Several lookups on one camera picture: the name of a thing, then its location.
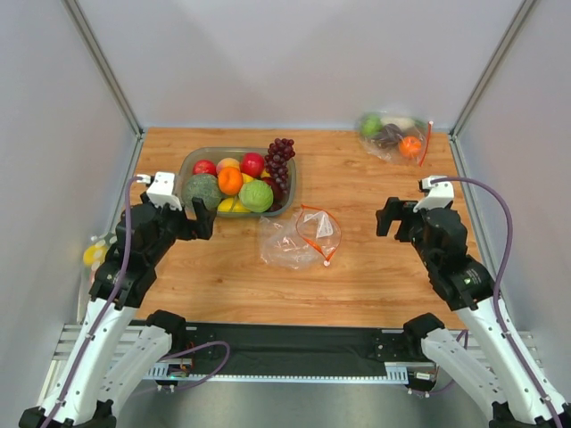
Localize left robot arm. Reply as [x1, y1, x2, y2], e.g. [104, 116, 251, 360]
[19, 194, 216, 427]

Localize white slotted cable duct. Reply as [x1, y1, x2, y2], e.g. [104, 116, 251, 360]
[145, 360, 436, 383]

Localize left zip bag with food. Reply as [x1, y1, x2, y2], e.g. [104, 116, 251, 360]
[82, 232, 117, 285]

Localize fake purple grapes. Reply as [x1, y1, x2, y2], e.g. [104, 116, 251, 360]
[264, 138, 295, 193]

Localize fake yellow pepper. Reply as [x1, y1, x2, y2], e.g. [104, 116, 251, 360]
[242, 173, 254, 184]

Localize grey plastic fruit bowl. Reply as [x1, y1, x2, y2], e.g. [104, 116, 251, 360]
[176, 147, 297, 218]

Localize fake orange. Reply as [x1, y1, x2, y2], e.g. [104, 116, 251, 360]
[218, 167, 244, 196]

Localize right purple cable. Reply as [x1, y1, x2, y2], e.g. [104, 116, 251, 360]
[410, 177, 566, 428]

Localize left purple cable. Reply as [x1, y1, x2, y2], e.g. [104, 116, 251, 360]
[39, 176, 231, 428]

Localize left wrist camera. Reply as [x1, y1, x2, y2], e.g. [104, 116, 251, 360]
[144, 171, 183, 211]

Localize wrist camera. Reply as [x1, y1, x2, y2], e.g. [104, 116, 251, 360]
[144, 171, 183, 211]
[413, 176, 455, 213]

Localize fake green melon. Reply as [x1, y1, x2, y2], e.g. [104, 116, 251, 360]
[182, 174, 223, 210]

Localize fake yellow banana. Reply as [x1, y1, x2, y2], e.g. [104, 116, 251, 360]
[218, 197, 250, 213]

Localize fake dark red apple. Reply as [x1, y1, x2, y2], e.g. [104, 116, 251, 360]
[261, 177, 284, 202]

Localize far zip bag with food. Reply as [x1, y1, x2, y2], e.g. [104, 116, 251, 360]
[355, 111, 434, 167]

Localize fake green cabbage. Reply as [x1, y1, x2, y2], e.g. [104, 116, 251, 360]
[238, 180, 274, 213]

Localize purple cable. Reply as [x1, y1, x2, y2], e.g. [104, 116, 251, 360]
[410, 177, 566, 428]
[39, 176, 231, 428]

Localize fake dark plum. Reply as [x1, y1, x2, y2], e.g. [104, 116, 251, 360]
[267, 202, 282, 212]

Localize fake peach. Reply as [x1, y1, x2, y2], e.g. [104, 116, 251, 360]
[216, 158, 240, 173]

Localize fake red pomegranate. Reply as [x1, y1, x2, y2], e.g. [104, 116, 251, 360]
[240, 152, 265, 178]

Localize zip bag with food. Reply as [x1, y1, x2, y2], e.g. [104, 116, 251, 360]
[82, 232, 117, 285]
[355, 111, 434, 167]

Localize clear zip bag orange seal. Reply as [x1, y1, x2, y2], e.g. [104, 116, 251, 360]
[258, 205, 342, 270]

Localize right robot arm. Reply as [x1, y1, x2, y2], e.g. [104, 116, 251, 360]
[376, 197, 570, 427]

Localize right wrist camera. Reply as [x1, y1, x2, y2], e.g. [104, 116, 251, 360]
[413, 176, 455, 213]

